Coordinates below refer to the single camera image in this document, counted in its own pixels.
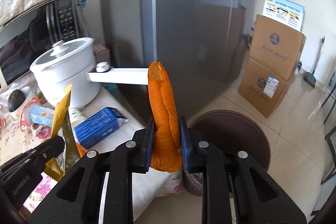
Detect blue cardboard box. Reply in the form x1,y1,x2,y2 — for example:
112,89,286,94
73,107,129,149

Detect grey refrigerator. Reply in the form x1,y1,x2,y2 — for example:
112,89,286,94
100,0,259,125

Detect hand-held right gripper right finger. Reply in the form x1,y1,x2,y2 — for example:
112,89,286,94
179,116,307,224

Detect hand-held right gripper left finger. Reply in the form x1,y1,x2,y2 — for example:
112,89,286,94
29,116,156,224

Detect dark green squash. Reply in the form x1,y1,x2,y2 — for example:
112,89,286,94
7,90,25,112

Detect white electric cooking pot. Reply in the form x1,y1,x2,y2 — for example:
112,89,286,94
30,37,151,109

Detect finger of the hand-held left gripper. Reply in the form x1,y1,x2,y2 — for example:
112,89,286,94
0,135,66,178

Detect gold foil packet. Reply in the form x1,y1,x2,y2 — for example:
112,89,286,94
43,84,80,182

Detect brown trash bin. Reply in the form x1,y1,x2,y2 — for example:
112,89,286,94
184,110,271,198

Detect red instant noodle cup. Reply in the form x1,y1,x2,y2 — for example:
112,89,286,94
20,97,49,132

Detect lower cardboard box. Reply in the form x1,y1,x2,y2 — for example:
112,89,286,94
238,57,296,119

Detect black metal chair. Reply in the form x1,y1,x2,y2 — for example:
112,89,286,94
319,77,336,185

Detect blue and white printed box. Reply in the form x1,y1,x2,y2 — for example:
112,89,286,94
262,0,306,30

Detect white bowl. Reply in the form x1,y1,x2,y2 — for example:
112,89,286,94
9,86,38,119

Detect glass pot lid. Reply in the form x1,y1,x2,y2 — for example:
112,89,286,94
31,39,93,67

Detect broom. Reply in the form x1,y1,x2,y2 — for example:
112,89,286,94
303,36,325,88

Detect milk carton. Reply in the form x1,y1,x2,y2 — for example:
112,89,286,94
30,105,55,126

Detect black microwave oven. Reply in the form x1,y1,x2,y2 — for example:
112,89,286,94
0,0,80,85

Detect brown cardboard box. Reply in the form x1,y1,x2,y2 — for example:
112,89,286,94
249,14,307,81

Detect white and orange carton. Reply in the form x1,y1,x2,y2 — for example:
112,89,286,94
93,44,111,64

